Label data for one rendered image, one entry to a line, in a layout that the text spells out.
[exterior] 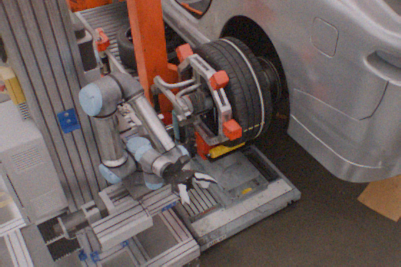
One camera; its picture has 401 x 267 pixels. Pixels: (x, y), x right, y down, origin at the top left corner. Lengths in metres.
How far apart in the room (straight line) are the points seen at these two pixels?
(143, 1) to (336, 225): 1.93
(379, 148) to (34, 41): 1.55
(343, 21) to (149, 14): 1.21
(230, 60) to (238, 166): 0.94
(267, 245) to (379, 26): 1.66
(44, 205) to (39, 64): 0.72
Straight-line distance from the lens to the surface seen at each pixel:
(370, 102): 1.95
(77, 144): 2.09
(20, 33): 1.75
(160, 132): 1.80
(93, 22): 4.97
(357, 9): 1.89
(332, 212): 3.15
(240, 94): 2.33
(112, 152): 1.92
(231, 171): 3.01
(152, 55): 2.77
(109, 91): 1.74
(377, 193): 3.35
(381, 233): 3.14
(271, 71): 2.65
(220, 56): 2.40
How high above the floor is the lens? 2.42
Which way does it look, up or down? 40 degrees down
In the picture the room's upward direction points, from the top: straight up
